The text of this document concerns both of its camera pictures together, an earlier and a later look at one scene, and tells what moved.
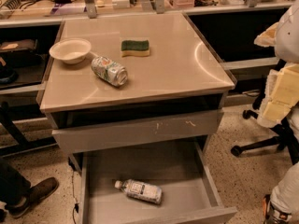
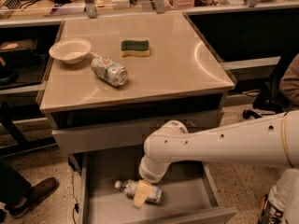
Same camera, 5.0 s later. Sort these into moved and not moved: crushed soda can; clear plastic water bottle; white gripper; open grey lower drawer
Moved: white gripper
Not moved: crushed soda can; clear plastic water bottle; open grey lower drawer
